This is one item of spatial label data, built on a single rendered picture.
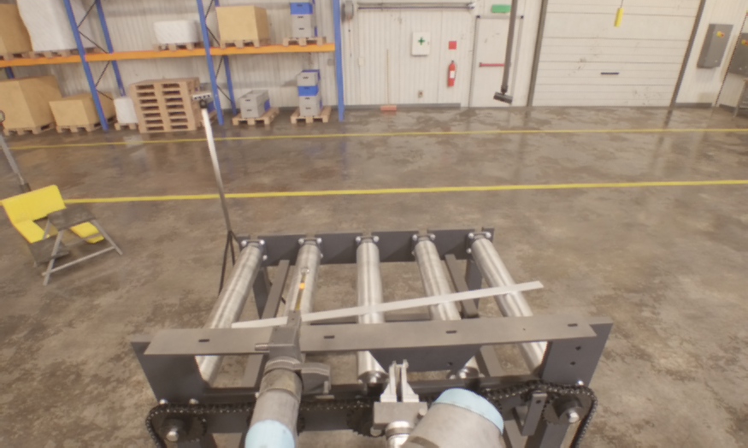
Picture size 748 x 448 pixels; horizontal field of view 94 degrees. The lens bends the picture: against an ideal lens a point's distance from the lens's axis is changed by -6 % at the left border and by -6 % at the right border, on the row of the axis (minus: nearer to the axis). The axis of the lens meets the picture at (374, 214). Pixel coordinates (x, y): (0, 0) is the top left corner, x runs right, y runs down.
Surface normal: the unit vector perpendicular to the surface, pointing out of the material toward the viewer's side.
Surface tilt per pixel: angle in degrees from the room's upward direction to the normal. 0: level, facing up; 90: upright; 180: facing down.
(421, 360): 90
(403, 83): 90
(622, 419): 0
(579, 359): 90
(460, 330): 0
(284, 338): 0
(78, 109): 90
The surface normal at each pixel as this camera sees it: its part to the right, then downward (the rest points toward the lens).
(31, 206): 0.83, 0.25
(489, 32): 0.04, 0.45
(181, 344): -0.01, -0.89
